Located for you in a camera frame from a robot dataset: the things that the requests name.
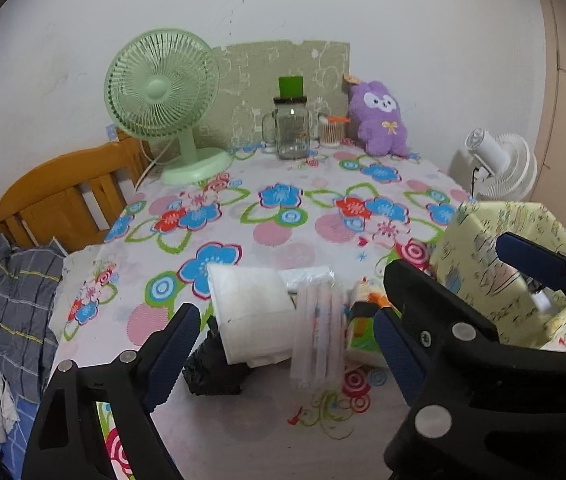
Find black fan power cable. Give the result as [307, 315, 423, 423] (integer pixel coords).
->
[469, 164, 491, 198]

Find purple bunny plush toy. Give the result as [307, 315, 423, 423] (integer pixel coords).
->
[344, 74, 410, 157]

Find green orange tissue pack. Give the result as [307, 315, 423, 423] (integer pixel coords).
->
[345, 278, 394, 368]

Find blue bed sheet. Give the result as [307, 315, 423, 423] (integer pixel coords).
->
[0, 238, 62, 479]

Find green cup on jar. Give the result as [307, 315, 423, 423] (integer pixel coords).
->
[277, 75, 304, 99]

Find white standing fan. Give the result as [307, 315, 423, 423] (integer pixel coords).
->
[450, 128, 538, 202]

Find glass mason jar mug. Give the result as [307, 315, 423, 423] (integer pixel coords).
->
[261, 96, 311, 160]

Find clear pack of straws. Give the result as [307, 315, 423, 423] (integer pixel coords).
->
[281, 266, 346, 391]

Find yellow cartoon storage box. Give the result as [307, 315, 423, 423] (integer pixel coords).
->
[430, 202, 566, 352]

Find grey plaid pillow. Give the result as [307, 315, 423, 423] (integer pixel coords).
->
[0, 234, 64, 404]

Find toothpick jar orange lid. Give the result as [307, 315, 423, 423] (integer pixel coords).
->
[318, 113, 350, 148]

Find white tissue pack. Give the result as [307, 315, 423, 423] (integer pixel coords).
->
[207, 263, 295, 368]

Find black plastic bag roll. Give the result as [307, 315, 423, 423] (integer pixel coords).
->
[182, 316, 251, 396]

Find green cartoon wall panel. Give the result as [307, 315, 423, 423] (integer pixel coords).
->
[194, 40, 350, 150]

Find green desk fan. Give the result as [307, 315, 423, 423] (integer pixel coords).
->
[104, 28, 232, 185]

